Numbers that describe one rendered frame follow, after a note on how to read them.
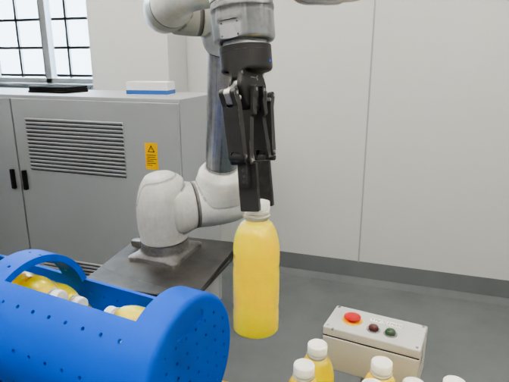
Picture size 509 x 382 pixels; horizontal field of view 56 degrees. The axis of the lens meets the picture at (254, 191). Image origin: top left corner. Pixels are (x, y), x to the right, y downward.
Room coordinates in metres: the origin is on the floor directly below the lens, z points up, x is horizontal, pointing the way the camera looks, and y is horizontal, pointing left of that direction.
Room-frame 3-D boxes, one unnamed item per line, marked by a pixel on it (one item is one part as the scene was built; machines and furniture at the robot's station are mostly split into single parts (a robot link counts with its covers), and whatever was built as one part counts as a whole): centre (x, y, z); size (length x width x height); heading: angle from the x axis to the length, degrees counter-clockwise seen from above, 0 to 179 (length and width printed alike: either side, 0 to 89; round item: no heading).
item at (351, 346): (0.90, -0.26, 1.05); 0.20 x 0.10 x 0.10; 63
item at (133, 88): (2.72, 0.58, 1.48); 0.24 x 0.12 x 0.08; 79
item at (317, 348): (0.82, -0.12, 1.09); 0.04 x 0.04 x 0.02
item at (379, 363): (0.77, -0.24, 1.09); 0.04 x 0.04 x 0.02
